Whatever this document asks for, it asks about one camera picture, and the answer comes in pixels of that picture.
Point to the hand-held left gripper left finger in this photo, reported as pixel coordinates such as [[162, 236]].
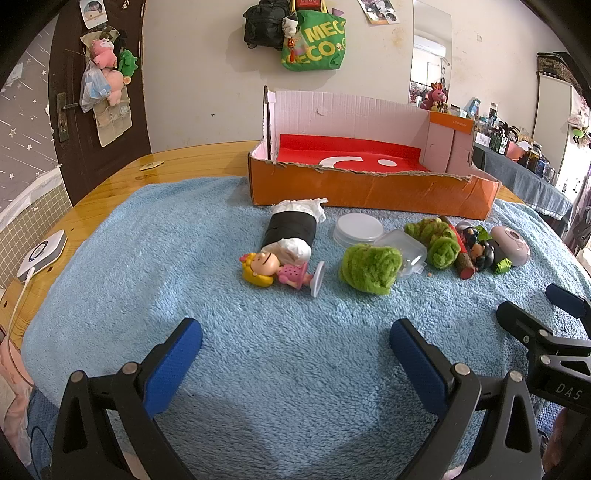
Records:
[[173, 364]]

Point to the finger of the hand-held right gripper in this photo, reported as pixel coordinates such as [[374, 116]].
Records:
[[568, 300], [521, 321]]

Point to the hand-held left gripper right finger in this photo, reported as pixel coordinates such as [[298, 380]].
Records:
[[418, 364]]

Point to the black roll with green ends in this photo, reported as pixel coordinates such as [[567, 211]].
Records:
[[503, 266]]

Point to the black-eared mouse figurine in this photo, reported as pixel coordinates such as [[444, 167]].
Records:
[[482, 256]]

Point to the pale pink round gadget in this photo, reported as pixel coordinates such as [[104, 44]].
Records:
[[510, 244]]

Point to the red brown cylinder stick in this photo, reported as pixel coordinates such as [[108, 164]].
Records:
[[464, 265]]

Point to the round green fuzzy scrunchie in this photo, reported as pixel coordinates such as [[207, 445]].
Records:
[[369, 270]]

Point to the twisted green fuzzy scrunchie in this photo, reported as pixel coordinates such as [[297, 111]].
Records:
[[438, 249]]

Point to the square clear plastic box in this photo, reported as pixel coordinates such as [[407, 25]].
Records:
[[406, 249]]

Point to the blonde doll figurine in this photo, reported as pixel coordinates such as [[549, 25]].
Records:
[[268, 267]]

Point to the orange cardboard box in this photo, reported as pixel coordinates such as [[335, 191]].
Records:
[[369, 194]]

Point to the black roll with white ends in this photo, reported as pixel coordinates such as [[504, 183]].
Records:
[[291, 224]]

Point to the person's right hand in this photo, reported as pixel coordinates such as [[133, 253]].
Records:
[[557, 441]]

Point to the blue fluffy blanket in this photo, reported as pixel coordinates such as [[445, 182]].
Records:
[[277, 350]]

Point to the table with dark cloth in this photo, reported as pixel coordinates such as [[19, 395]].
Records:
[[521, 184]]

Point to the pink cloth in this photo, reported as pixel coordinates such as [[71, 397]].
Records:
[[14, 401]]

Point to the white blue charger pad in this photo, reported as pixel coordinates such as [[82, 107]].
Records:
[[41, 254]]

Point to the row of small boxes and bottles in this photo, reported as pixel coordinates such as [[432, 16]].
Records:
[[503, 134]]

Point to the white cabinet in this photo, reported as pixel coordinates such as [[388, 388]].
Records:
[[554, 120]]

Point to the dark brown door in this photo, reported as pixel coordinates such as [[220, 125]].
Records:
[[69, 152]]

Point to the pink rabbit plush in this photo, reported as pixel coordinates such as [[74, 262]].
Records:
[[435, 97]]

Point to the plush toys on door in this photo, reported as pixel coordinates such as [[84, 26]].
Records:
[[113, 127]]

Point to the pink plush toy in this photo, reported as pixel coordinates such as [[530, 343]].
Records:
[[102, 53], [115, 87]]

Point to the clear plastic bag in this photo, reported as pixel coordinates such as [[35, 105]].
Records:
[[92, 90]]

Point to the green plush toy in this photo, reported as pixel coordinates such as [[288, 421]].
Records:
[[128, 62]]

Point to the green tote bag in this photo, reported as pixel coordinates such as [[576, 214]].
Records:
[[323, 46]]

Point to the red hanging charm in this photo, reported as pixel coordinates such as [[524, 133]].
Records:
[[294, 50]]

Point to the black backpack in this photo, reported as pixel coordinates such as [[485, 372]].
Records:
[[265, 23]]

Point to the black white plush cat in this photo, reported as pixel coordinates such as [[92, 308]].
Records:
[[291, 25]]

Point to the photo card on door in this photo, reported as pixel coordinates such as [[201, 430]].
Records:
[[93, 11]]

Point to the wall mirror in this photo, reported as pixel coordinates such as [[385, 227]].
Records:
[[431, 50]]

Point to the wall photos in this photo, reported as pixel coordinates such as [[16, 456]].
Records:
[[378, 10]]

